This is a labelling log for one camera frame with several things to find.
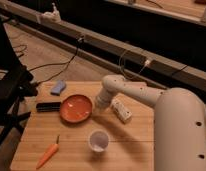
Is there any orange ceramic bowl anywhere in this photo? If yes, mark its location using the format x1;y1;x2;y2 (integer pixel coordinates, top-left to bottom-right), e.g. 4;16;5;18
60;94;92;123

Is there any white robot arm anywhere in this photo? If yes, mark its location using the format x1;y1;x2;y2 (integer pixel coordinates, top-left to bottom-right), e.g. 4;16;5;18
95;75;206;171

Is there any blue sponge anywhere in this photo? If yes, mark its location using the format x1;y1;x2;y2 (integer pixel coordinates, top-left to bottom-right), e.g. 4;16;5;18
51;81;66;96

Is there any white plastic cup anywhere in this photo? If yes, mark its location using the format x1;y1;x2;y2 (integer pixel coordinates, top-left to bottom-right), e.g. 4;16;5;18
88;130;109;153

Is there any black rectangular case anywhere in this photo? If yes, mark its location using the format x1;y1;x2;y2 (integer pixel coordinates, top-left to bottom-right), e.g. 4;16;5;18
36;102;61;112

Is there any orange toy carrot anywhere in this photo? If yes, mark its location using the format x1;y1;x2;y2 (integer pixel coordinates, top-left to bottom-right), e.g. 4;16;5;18
36;136;59;169

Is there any black chair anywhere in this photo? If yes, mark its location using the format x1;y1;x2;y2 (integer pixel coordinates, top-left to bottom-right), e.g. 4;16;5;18
0;18;38;145

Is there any black floor cable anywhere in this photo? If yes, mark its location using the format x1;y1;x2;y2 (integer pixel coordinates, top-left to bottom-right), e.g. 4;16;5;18
28;36;85;87

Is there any grey metal rail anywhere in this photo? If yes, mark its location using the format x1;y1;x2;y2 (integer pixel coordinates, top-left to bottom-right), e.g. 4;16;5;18
0;0;206;92

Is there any white object on rail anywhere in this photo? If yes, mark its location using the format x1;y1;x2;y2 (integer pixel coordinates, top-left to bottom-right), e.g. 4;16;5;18
42;4;61;22

